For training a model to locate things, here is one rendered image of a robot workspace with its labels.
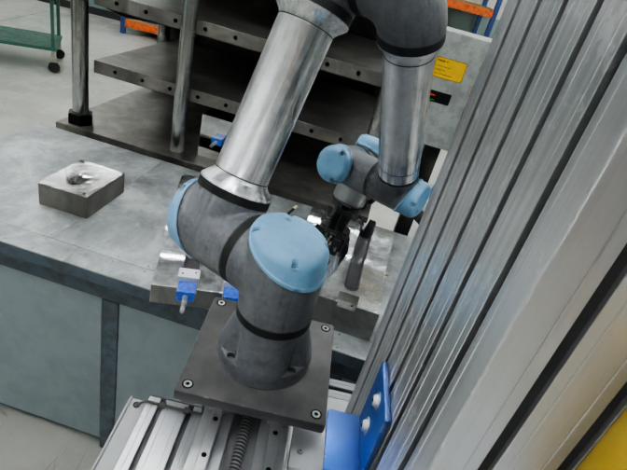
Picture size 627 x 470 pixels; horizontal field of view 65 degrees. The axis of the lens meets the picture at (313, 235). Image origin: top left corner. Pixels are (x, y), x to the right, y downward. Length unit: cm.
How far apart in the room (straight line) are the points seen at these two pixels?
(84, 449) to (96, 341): 50
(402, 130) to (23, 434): 165
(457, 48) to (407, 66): 113
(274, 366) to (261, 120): 35
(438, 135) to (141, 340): 125
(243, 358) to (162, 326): 70
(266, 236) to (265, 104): 19
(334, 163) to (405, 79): 27
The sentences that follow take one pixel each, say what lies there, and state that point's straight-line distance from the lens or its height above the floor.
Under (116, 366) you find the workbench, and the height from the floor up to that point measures 43.
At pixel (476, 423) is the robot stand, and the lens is 33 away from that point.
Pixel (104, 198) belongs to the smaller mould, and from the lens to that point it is 160.
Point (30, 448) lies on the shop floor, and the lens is 200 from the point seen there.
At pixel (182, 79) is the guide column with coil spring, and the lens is 197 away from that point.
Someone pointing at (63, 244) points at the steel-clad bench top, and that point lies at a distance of 144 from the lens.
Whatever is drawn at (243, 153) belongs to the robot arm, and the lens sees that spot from 72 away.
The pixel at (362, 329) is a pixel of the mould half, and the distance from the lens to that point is 125.
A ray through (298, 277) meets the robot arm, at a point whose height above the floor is 124.
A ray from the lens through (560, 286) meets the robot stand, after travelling 27.
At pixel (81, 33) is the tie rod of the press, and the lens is 213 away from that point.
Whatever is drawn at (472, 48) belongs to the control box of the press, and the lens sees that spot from 187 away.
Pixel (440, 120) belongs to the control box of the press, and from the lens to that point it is 191.
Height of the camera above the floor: 161
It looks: 30 degrees down
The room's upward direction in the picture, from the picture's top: 15 degrees clockwise
